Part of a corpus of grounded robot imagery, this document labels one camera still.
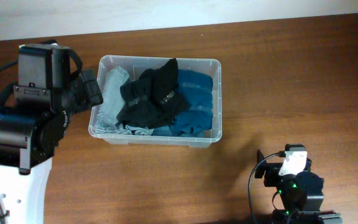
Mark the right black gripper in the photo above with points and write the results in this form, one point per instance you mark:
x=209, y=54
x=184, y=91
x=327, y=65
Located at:
x=263, y=170

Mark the clear plastic storage container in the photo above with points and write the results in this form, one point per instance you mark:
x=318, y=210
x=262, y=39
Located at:
x=135, y=66

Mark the black garment bundle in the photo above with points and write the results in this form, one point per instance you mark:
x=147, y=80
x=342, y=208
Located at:
x=138, y=109
x=162, y=81

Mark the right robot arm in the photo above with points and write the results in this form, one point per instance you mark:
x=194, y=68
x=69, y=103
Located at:
x=300, y=190

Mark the light blue jeans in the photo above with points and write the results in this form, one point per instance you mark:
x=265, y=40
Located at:
x=106, y=120

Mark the dark blue jeans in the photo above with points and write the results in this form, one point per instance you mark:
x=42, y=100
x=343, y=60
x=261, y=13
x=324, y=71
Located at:
x=166, y=131

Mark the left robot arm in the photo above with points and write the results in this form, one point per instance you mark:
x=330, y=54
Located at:
x=27, y=146

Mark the black garment bundle taped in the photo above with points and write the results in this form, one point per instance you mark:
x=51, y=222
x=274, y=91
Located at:
x=169, y=107

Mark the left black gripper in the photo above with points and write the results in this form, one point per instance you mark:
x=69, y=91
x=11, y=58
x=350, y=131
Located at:
x=90, y=82

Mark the blue taped garment bundle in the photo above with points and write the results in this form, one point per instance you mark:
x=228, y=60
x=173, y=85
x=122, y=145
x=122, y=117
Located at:
x=197, y=89

